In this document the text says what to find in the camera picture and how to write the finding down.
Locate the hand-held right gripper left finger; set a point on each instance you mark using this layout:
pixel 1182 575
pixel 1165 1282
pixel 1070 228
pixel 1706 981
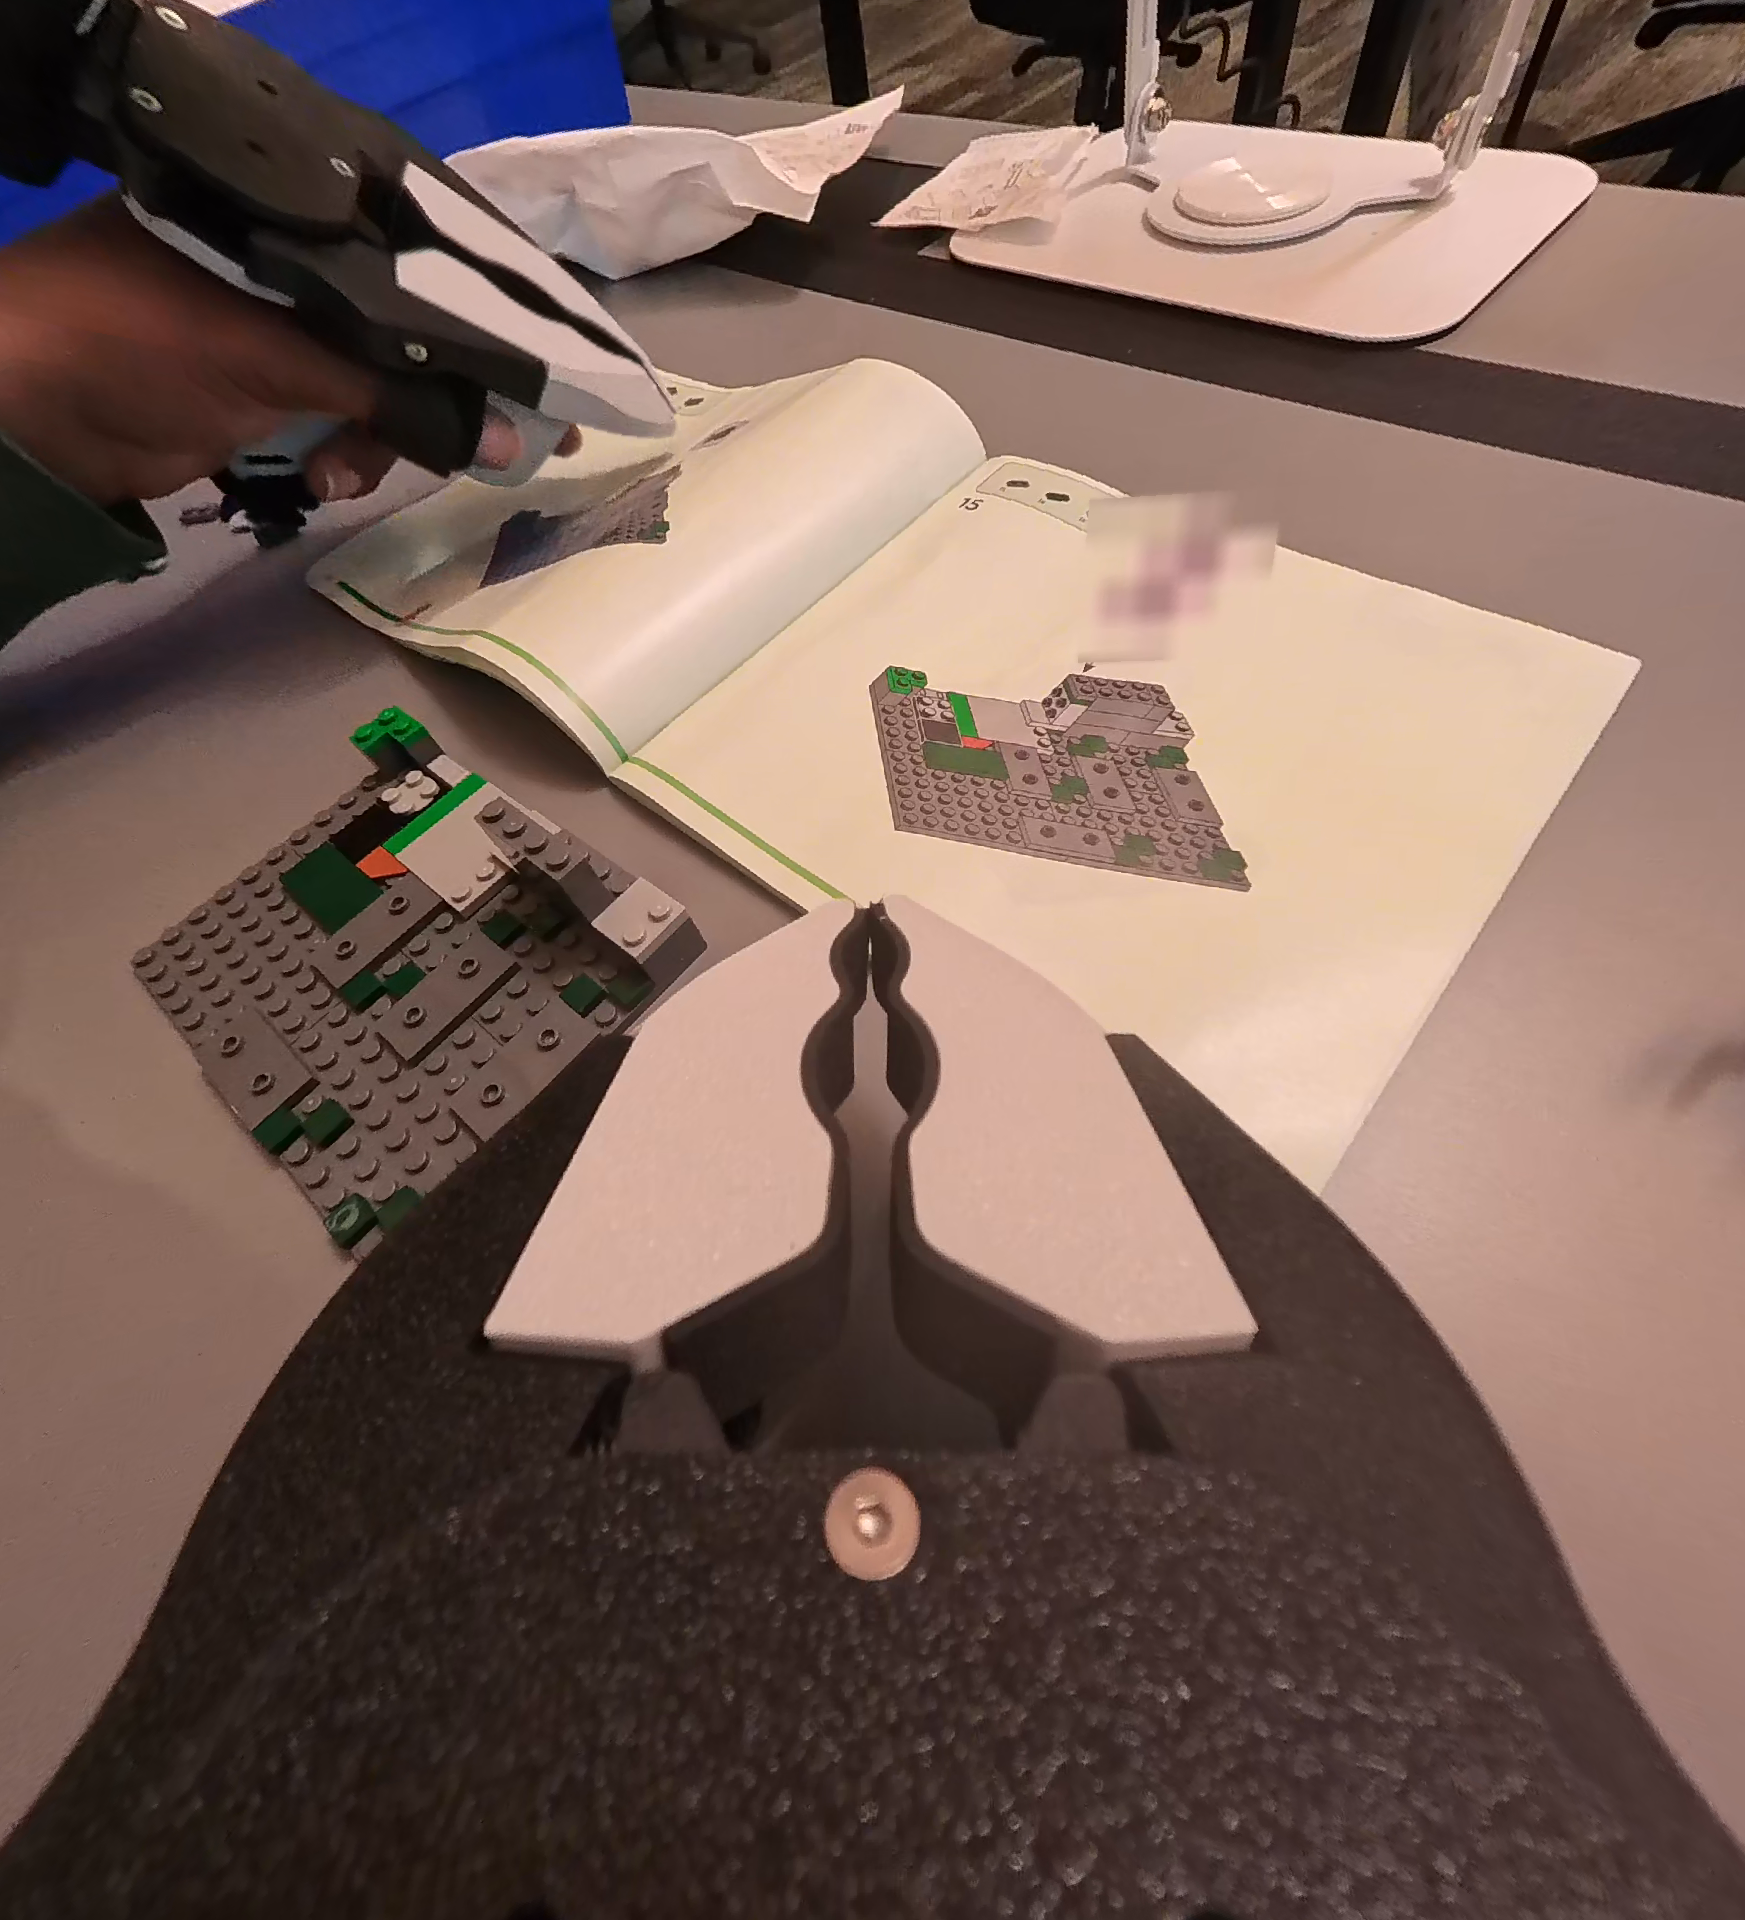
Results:
pixel 677 1185

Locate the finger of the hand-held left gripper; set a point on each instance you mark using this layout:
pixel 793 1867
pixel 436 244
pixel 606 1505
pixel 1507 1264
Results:
pixel 588 402
pixel 497 248

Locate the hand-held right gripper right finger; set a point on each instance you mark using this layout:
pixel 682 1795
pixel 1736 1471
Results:
pixel 1067 1185

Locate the grey brick baseplate build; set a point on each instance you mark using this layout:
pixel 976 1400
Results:
pixel 362 1019

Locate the instruction booklet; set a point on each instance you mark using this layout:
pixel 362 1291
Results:
pixel 1338 781

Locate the person's left forearm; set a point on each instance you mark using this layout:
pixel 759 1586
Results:
pixel 2 569

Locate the person's left hand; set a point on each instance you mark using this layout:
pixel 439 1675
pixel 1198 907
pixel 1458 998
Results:
pixel 106 344

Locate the crumpled white paper bag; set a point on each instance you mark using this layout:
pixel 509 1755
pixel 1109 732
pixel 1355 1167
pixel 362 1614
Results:
pixel 618 196

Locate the small dark brick piece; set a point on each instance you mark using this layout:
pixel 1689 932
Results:
pixel 264 517

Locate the small paper slip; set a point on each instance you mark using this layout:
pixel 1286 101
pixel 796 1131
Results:
pixel 991 180

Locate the black office chair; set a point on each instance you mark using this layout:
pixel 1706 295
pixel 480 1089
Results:
pixel 1712 74
pixel 1098 31

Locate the white lamp base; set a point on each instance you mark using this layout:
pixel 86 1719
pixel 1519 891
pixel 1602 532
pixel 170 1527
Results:
pixel 1411 225

